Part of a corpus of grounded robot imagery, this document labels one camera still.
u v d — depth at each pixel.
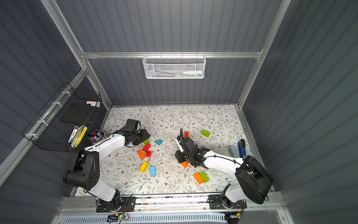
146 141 0.95
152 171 0.84
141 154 0.91
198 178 0.81
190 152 0.65
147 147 0.94
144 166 0.85
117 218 0.72
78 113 0.77
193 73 0.93
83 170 0.46
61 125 0.73
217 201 0.72
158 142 0.98
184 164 0.85
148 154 0.91
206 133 1.02
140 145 0.87
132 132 0.73
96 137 0.87
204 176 0.81
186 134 1.03
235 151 0.92
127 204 0.73
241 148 0.91
